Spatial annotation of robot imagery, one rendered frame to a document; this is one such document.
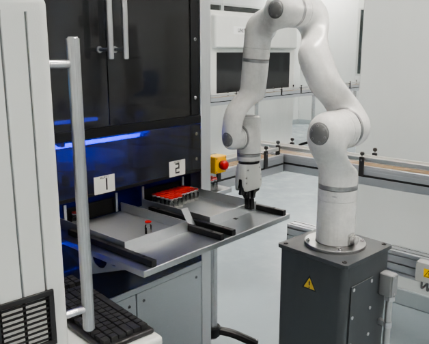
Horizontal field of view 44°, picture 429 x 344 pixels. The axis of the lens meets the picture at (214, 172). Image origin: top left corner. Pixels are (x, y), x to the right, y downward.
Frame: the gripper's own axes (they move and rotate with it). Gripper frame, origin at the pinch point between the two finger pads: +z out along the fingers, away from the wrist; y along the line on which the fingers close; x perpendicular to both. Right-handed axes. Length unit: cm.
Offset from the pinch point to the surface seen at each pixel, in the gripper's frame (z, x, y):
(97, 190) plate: -9, -29, 44
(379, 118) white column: -17, -18, -144
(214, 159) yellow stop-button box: -11.0, -29.5, -14.4
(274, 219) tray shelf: 4.5, 9.9, -1.4
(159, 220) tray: 2.7, -16.8, 28.4
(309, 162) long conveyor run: 1, -26, -82
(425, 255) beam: 38, 32, -88
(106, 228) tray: 3, -25, 44
